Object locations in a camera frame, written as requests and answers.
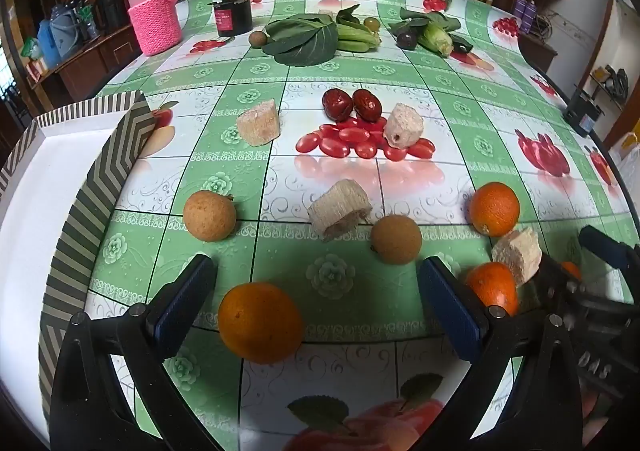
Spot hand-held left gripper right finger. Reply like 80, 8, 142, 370
418, 256, 586, 451

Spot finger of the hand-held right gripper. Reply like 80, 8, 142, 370
579, 225, 640, 274
530, 255, 593, 312

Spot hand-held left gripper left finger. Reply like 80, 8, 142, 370
49, 253, 218, 451

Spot large brown longan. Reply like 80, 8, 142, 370
370, 214, 423, 265
183, 190, 237, 243

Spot beige freeze-dried chunk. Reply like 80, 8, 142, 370
383, 103, 425, 150
236, 99, 281, 147
307, 178, 373, 243
491, 227, 542, 288

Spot striped cardboard tray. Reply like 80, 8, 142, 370
0, 91, 158, 432

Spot person's right hand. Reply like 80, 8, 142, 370
581, 388, 612, 451

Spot pale plastic bag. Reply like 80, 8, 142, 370
620, 131, 640, 172

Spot black box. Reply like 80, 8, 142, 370
565, 88, 603, 137

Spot wooden side table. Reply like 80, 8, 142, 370
520, 31, 558, 74

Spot wooden cabinet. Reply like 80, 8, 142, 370
25, 24, 143, 102

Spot corn cob in husk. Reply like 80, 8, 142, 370
420, 26, 455, 57

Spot leafy greens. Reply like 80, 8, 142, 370
389, 11, 461, 39

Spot green bok choy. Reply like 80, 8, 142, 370
262, 14, 340, 67

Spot blue plastic jug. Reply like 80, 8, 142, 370
37, 18, 63, 69

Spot dark jar with cork lid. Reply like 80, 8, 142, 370
212, 0, 255, 38

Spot pink bottle with knitted sleeve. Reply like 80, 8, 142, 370
124, 0, 183, 57

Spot black pot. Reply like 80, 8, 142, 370
97, 0, 128, 29

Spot small wall shelf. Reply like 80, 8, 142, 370
590, 65, 631, 107

